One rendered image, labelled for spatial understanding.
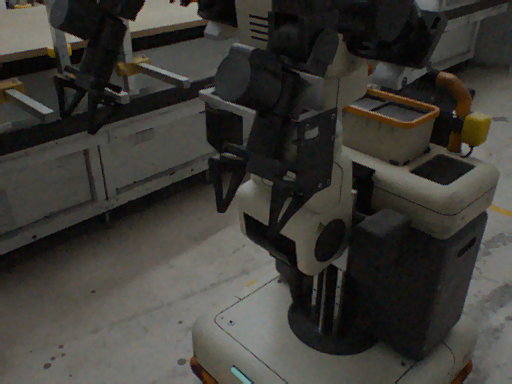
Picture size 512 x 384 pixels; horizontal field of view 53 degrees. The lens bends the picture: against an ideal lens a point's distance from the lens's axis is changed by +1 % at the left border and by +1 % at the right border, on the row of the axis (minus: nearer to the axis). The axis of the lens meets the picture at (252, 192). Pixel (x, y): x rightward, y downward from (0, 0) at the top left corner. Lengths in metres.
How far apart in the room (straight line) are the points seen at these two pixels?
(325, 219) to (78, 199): 1.55
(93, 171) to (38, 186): 0.24
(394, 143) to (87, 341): 1.28
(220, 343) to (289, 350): 0.20
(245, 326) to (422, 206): 0.64
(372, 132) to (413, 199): 0.20
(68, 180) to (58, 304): 0.55
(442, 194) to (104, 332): 1.31
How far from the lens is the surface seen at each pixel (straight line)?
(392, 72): 0.85
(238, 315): 1.57
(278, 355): 1.46
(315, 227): 1.05
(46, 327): 2.08
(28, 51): 2.04
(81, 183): 2.39
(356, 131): 1.31
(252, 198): 1.12
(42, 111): 1.62
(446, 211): 1.19
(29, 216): 2.35
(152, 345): 1.91
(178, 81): 1.85
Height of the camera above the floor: 1.36
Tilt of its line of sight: 30 degrees down
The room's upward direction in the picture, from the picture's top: straight up
